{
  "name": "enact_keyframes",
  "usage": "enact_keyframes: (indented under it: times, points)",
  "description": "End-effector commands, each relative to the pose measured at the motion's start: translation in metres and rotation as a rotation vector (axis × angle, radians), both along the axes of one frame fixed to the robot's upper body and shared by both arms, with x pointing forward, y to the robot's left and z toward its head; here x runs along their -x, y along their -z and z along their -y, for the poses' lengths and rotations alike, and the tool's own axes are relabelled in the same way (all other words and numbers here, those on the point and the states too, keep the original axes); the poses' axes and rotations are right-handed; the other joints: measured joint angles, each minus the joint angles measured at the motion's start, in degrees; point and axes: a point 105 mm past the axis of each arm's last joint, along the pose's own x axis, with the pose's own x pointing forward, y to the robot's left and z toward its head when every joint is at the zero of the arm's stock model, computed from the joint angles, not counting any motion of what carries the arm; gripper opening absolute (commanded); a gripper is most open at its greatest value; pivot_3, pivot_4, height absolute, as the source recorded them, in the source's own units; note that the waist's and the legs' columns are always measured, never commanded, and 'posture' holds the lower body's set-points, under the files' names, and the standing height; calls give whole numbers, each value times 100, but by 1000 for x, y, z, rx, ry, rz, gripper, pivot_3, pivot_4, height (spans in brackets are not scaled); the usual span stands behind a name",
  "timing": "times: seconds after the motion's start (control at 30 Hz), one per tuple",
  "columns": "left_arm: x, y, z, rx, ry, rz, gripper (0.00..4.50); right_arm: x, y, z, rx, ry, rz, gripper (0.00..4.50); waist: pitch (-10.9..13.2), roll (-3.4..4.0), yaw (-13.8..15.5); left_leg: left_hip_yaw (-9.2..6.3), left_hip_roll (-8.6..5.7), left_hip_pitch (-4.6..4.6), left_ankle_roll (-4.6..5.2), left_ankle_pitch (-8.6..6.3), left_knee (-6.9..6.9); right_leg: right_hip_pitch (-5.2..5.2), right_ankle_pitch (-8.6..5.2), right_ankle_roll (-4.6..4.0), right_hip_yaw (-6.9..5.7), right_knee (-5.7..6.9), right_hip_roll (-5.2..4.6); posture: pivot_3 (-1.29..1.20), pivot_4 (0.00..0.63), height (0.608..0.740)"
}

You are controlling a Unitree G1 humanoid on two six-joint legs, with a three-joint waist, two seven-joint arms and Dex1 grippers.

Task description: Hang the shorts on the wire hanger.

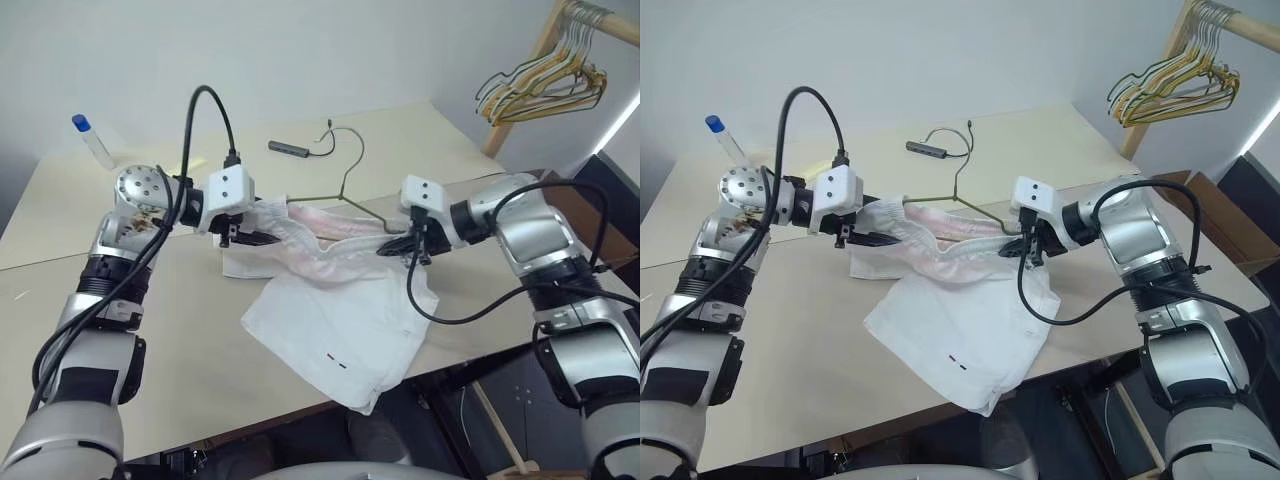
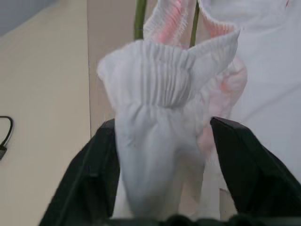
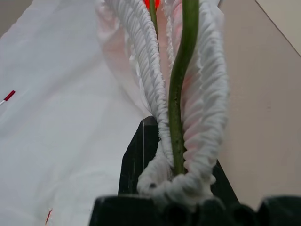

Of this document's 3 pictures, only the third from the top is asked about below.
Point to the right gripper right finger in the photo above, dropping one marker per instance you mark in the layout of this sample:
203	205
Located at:
223	186

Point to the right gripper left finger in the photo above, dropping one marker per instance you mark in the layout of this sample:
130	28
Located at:
135	160

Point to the green flower stem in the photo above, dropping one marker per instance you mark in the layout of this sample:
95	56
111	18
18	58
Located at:
176	113

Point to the white garment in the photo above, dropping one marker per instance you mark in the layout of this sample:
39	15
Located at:
58	117

